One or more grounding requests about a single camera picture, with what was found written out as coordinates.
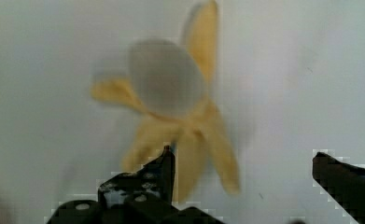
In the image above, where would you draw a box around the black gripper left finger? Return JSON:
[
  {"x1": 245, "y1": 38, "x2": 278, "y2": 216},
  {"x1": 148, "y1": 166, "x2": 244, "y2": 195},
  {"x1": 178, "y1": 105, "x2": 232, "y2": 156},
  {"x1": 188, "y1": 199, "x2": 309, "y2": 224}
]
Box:
[{"x1": 46, "y1": 146, "x2": 224, "y2": 224}]

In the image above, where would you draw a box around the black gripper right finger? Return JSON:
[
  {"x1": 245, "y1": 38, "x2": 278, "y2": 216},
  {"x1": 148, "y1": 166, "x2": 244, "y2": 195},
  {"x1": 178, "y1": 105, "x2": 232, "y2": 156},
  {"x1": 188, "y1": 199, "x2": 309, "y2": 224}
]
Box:
[{"x1": 312, "y1": 152, "x2": 365, "y2": 224}]

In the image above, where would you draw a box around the peeled yellow toy banana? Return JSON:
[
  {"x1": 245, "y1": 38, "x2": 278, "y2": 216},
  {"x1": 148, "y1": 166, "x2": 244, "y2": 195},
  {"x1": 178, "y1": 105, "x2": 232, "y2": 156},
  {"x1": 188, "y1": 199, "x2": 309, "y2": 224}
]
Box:
[{"x1": 90, "y1": 0, "x2": 241, "y2": 203}]

